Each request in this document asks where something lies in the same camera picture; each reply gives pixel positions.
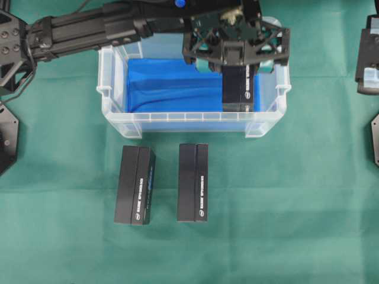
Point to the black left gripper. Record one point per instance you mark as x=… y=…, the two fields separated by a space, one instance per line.
x=235 y=38

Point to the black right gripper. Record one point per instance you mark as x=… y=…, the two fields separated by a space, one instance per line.
x=366 y=75

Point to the black camera box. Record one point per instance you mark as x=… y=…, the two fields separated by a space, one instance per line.
x=192 y=205
x=135 y=186
x=237 y=88

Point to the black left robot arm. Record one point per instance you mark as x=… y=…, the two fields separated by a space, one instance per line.
x=117 y=23

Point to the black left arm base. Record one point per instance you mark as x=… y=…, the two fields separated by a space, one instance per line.
x=9 y=138

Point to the blue cloth in case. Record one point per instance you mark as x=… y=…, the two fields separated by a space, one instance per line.
x=171 y=85

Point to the clear plastic storage case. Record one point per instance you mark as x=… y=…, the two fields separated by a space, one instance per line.
x=112 y=74

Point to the green table cloth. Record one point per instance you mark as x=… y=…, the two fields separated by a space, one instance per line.
x=298 y=205

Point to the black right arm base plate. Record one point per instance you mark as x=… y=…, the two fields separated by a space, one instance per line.
x=373 y=139

